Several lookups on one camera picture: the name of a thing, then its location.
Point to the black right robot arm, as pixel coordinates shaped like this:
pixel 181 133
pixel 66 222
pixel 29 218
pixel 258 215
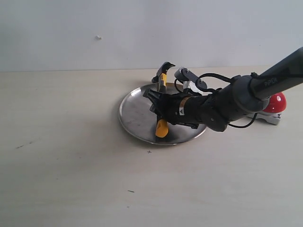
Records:
pixel 227 99

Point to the red dome push button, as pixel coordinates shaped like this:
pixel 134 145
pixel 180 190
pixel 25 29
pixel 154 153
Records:
pixel 272 114

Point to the black yellow claw hammer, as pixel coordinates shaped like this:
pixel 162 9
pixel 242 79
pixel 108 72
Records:
pixel 161 79

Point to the round steel plate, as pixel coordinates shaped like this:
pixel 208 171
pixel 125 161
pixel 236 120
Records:
pixel 137 119

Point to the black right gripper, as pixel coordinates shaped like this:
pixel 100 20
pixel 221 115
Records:
pixel 179 108

